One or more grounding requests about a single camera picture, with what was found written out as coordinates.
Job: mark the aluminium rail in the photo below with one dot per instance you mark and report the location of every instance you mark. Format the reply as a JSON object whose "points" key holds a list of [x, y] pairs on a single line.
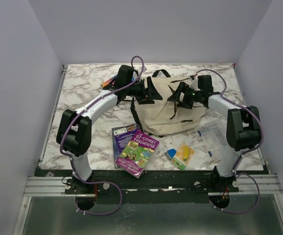
{"points": [[53, 186]]}

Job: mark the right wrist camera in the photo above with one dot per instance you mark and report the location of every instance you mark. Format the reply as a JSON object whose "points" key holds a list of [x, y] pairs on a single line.
{"points": [[194, 82]]}

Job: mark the cream canvas backpack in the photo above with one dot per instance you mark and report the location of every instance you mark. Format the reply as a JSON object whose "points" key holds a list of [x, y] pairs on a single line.
{"points": [[165, 118]]}

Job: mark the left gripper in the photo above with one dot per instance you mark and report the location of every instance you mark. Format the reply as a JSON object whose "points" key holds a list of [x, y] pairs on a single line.
{"points": [[150, 91]]}

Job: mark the clear plastic organizer box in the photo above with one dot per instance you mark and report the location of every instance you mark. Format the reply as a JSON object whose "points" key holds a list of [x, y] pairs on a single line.
{"points": [[213, 135]]}

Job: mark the blue Jane Eyre book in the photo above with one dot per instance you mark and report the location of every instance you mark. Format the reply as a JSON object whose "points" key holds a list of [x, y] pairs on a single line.
{"points": [[110, 80]]}

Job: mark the blue eraser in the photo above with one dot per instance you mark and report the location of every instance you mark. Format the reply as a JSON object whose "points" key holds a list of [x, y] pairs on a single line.
{"points": [[170, 154]]}

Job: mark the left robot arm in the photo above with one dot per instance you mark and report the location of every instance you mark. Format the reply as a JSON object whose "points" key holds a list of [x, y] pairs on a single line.
{"points": [[75, 130]]}

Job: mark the dark purple book underneath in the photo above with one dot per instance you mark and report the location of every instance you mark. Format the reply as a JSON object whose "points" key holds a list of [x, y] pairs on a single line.
{"points": [[121, 137]]}

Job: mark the banana toy card package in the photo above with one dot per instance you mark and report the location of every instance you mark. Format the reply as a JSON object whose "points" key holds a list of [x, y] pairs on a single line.
{"points": [[182, 156]]}

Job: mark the purple Treehouse book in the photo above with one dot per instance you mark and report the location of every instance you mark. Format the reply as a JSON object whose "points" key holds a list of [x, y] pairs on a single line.
{"points": [[137, 153]]}

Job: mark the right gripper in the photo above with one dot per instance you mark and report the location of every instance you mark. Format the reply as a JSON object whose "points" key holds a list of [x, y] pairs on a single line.
{"points": [[175, 97]]}

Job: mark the black metal base plate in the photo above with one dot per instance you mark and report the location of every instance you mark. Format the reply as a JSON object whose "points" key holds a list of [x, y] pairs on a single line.
{"points": [[109, 186]]}

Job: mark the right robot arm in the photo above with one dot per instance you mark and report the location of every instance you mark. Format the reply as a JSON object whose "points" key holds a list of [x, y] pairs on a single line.
{"points": [[244, 130]]}

